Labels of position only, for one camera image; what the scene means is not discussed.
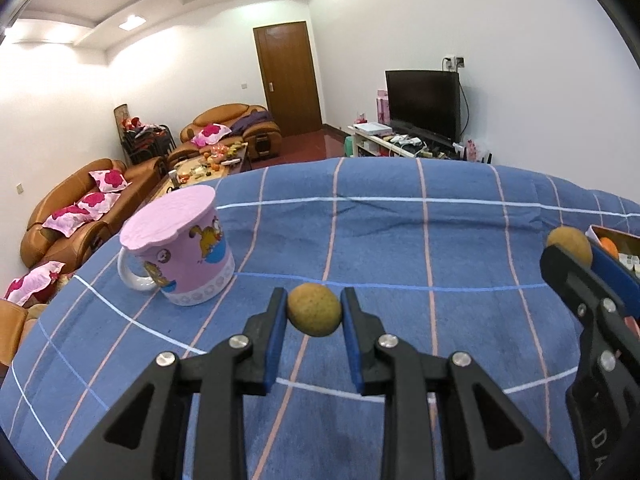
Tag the pink floral cushion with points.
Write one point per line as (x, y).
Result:
(111, 180)
(35, 282)
(212, 134)
(67, 220)
(97, 202)

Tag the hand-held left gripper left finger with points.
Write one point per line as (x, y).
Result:
(274, 355)

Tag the black television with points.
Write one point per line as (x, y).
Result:
(422, 102)

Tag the large orange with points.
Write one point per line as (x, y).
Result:
(608, 246)

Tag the green bin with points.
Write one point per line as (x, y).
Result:
(350, 146)

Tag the white flat box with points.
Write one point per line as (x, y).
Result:
(372, 128)

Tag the wall power socket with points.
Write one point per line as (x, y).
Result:
(455, 62)

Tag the pink gift box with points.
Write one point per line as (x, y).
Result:
(382, 107)

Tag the brown wooden door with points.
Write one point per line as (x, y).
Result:
(290, 80)

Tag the pink cartoon mug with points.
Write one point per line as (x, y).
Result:
(200, 270)

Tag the square ceiling light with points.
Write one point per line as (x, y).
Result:
(131, 22)

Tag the brown leather armchair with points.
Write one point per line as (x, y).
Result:
(220, 115)

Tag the white television stand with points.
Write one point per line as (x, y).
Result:
(380, 145)

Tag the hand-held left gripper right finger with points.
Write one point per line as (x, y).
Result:
(352, 355)

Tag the pink mug lid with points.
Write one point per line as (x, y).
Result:
(167, 217)

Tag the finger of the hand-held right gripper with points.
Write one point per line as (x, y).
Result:
(612, 275)
(570, 280)

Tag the pink plastic bag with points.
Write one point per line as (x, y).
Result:
(477, 150)

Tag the printed paper lining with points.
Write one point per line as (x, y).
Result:
(630, 264)

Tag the brown leather sofa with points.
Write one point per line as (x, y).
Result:
(12, 330)
(60, 195)

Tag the purple cloth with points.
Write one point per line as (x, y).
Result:
(252, 122)

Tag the cluttered coffee table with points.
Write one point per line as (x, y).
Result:
(210, 165)

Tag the blue plaid blanket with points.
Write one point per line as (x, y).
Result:
(400, 240)

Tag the pink tin box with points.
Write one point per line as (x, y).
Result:
(631, 245)

